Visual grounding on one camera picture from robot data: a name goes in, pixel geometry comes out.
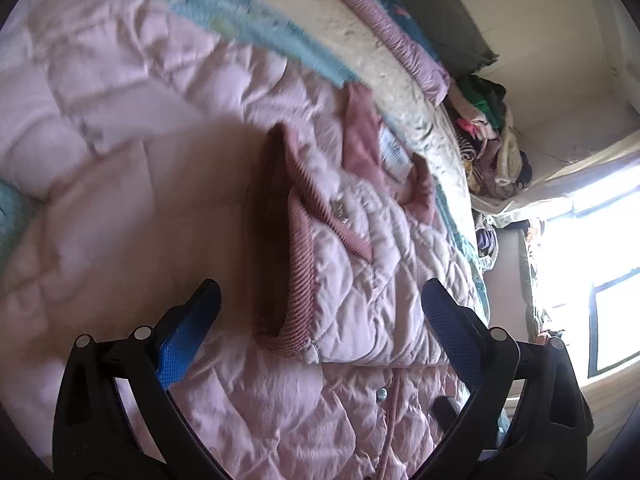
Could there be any beige bed sheet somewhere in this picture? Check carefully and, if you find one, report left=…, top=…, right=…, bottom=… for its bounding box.
left=259, top=0, right=470, bottom=204

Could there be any bright window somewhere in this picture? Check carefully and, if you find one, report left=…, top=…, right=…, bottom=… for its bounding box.
left=535, top=166, right=639, bottom=382

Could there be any teal cartoon print blanket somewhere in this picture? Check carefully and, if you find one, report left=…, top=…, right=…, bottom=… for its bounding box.
left=1, top=0, right=490, bottom=318

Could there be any pink quilted jacket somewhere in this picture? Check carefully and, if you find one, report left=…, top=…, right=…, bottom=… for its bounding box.
left=1, top=0, right=483, bottom=479

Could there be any dark grey headboard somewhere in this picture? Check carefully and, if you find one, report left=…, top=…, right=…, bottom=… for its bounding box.
left=400, top=0, right=498, bottom=79

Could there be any pile of mixed clothes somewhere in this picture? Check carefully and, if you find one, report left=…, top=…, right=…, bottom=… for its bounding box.
left=445, top=75, right=533, bottom=200

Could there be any purple and teal comforter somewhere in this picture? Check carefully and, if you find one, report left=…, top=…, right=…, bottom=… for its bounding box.
left=341, top=0, right=450, bottom=106

